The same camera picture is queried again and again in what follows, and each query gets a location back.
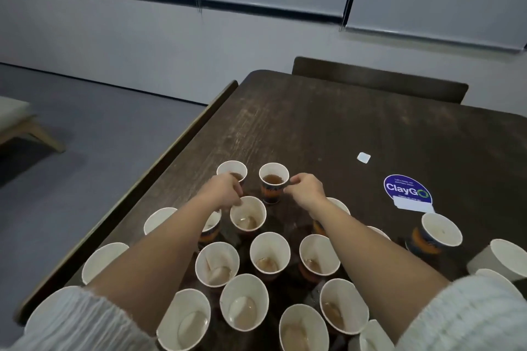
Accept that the person's left forearm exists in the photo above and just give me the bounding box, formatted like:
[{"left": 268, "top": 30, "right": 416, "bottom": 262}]
[{"left": 25, "top": 197, "right": 232, "bottom": 351}]

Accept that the person's right hand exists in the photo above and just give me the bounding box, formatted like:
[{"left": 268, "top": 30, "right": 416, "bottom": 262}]
[{"left": 284, "top": 172, "right": 329, "bottom": 214}]

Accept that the person's right forearm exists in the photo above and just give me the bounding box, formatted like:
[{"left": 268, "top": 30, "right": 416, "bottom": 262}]
[{"left": 311, "top": 199, "right": 527, "bottom": 351}]

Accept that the beige cushioned lounge chair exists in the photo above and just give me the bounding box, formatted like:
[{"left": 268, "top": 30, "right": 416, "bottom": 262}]
[{"left": 0, "top": 95, "right": 65, "bottom": 152}]

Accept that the person's left hand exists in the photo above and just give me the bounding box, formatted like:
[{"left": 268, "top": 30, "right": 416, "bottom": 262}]
[{"left": 196, "top": 172, "right": 245, "bottom": 214}]

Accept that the dark wooden table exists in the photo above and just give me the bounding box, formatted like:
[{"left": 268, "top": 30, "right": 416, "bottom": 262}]
[{"left": 16, "top": 69, "right": 527, "bottom": 351}]

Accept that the round blue sticker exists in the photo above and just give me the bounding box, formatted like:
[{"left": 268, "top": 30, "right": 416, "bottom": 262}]
[{"left": 383, "top": 174, "right": 435, "bottom": 213}]

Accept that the dark wooden chair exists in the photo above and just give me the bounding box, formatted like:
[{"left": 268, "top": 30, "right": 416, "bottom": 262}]
[{"left": 292, "top": 56, "right": 469, "bottom": 104}]

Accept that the group of paper cups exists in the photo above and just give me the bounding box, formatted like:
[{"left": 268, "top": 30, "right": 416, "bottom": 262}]
[{"left": 81, "top": 160, "right": 527, "bottom": 351}]

